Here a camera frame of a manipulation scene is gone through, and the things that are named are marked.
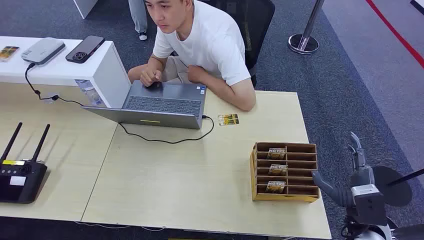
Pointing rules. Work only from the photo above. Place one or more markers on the wooden card holder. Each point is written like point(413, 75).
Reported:
point(298, 198)

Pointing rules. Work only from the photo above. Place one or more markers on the grey laptop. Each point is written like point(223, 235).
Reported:
point(155, 117)

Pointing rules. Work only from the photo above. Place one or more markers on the chrome stanchion post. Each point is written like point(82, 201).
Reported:
point(303, 43)

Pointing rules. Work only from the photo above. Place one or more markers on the golden card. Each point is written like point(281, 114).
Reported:
point(8, 53)

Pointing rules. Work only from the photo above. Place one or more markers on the white desk shelf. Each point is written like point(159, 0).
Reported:
point(59, 69)

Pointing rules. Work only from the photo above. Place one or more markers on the black smartphone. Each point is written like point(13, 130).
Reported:
point(85, 49)

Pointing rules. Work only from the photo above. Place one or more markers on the standing person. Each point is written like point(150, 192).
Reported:
point(139, 16)

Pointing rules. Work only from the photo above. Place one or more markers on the black office chair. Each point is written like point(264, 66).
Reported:
point(258, 26)

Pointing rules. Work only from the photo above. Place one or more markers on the person's left forearm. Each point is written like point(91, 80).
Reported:
point(235, 96)

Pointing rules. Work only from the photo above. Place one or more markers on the person's left hand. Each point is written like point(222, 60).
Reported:
point(197, 74)

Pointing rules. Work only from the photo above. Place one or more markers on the black remote controller with antennas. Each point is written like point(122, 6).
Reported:
point(21, 182)

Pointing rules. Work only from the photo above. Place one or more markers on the grey flat device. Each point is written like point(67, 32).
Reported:
point(43, 50)

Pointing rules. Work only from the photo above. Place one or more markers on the person's right hand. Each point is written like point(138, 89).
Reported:
point(150, 76)

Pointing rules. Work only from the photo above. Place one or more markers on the chrome round stanchion base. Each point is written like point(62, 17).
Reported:
point(410, 233)

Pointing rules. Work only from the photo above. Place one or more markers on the hotel card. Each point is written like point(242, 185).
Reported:
point(275, 187)
point(276, 154)
point(278, 170)

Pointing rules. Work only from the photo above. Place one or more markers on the clear plastic bottle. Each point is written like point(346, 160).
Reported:
point(89, 92)

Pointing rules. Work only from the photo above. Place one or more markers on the yellow printed card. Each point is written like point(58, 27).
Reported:
point(228, 120)

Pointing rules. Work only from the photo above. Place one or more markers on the black round stanchion base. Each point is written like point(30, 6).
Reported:
point(397, 192)

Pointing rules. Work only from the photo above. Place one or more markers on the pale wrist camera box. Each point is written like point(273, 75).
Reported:
point(367, 205)

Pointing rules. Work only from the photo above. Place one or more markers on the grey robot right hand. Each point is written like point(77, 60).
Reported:
point(362, 175)

